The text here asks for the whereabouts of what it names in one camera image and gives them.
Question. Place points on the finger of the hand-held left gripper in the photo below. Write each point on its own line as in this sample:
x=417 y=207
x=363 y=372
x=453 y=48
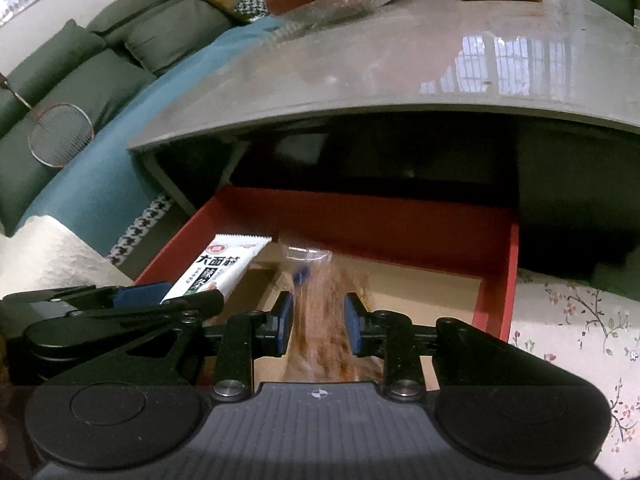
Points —
x=142 y=294
x=150 y=312

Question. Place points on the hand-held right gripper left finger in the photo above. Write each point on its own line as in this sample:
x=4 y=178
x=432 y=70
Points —
x=285 y=321

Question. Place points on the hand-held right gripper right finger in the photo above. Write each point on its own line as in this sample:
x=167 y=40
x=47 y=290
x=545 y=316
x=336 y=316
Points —
x=352 y=326

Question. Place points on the clear packet of brown snack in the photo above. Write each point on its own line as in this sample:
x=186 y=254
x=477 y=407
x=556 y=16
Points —
x=320 y=320

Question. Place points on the white snack packet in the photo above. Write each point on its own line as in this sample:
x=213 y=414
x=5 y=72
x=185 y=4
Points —
x=220 y=265

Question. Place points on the red drawer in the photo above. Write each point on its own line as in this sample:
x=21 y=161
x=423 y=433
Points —
x=350 y=230

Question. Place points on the white fluffy rug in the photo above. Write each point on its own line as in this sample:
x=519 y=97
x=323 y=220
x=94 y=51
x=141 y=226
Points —
x=55 y=260

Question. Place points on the grey coffee table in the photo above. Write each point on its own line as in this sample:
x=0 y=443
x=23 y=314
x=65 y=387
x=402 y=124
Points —
x=167 y=175

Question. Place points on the teal blanket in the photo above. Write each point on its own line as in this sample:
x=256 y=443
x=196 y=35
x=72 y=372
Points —
x=125 y=125

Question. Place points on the badminton racket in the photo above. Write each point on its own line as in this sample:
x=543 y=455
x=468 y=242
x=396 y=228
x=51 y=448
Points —
x=62 y=132

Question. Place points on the floral mat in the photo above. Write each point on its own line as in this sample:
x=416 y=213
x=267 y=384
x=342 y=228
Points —
x=575 y=360

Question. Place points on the green sofa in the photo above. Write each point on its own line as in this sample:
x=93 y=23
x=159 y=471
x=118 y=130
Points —
x=45 y=85

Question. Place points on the green sofa cushion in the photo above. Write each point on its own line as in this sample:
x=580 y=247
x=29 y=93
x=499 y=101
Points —
x=175 y=35

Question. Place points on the houndstooth pillow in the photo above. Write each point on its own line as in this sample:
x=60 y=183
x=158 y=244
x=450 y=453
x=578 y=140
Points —
x=252 y=5

